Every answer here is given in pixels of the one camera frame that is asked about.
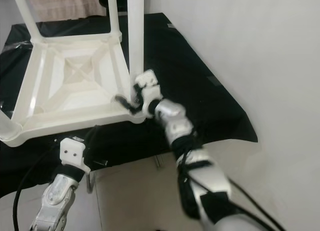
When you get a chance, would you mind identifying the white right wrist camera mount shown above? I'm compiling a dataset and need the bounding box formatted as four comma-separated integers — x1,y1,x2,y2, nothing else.
134,70,163,117

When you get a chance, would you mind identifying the beige fringed table cloth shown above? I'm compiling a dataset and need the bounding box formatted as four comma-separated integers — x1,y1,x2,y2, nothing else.
25,0,111,22

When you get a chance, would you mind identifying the white plastic table top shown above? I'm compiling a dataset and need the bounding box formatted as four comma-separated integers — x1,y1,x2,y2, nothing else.
0,33,148,148

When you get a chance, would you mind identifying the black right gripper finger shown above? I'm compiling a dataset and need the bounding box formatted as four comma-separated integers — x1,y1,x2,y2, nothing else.
114,95,139,115

